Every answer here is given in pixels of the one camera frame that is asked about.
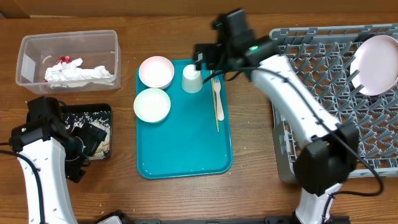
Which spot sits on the black waste tray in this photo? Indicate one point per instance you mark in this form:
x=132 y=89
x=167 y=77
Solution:
x=87 y=108

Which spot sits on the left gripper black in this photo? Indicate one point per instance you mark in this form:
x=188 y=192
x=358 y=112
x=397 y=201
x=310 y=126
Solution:
x=74 y=169

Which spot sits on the spilled rice pile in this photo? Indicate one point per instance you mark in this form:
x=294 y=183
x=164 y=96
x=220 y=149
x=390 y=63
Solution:
x=100 y=119

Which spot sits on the white upturned cup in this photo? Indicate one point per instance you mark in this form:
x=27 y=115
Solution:
x=191 y=80

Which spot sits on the white bowl with rice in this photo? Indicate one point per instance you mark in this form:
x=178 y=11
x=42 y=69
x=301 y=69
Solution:
x=152 y=105

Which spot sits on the grey dishwasher rack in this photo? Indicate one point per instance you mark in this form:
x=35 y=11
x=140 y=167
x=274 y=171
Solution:
x=321 y=58

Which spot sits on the white round plate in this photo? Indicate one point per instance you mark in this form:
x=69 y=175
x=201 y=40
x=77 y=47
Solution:
x=375 y=65

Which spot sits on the teal serving tray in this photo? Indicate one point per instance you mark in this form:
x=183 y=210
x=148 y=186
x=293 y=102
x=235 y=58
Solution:
x=189 y=141

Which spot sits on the clear plastic bin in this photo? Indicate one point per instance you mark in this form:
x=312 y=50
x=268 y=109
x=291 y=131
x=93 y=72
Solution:
x=41 y=51

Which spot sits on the cardboard backdrop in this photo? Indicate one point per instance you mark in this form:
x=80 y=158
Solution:
x=107 y=8

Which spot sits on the white napkin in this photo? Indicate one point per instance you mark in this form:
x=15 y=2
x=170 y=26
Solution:
x=77 y=77

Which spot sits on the white plastic fork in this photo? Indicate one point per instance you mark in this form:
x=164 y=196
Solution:
x=217 y=89

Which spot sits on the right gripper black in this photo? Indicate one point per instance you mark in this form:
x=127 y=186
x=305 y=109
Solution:
x=212 y=60

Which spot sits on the peanuts pile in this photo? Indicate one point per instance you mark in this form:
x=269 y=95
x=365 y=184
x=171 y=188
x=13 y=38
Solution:
x=103 y=147

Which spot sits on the red snack wrapper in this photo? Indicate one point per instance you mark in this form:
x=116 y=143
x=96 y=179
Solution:
x=55 y=73

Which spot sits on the wooden chopstick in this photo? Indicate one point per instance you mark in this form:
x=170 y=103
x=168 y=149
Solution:
x=214 y=104

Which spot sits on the white bowl with peanuts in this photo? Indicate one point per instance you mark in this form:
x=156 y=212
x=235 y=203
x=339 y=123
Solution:
x=156 y=72

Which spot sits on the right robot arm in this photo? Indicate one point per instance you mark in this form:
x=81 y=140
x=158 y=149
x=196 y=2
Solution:
x=329 y=148

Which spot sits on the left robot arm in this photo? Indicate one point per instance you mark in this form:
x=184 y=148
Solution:
x=50 y=154

